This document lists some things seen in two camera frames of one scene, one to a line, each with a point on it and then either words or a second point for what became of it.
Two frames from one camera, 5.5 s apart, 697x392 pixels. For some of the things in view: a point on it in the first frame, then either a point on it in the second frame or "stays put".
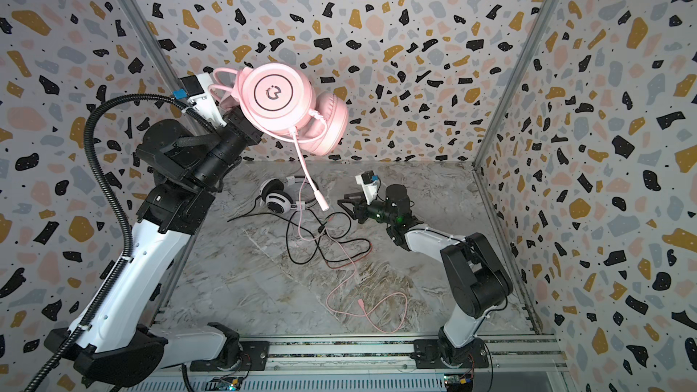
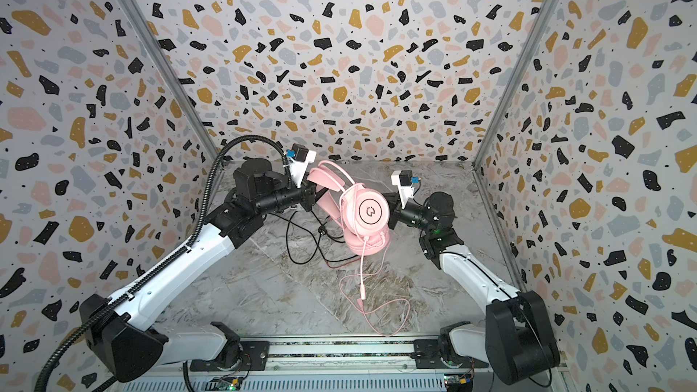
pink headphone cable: x=342 y=287 → x=361 y=275
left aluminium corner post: x=144 y=30 stays put
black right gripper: x=358 y=209 → x=397 y=210
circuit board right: x=454 y=382 stays put
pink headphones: x=283 y=100 → x=362 y=211
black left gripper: x=240 y=124 → x=309 y=191
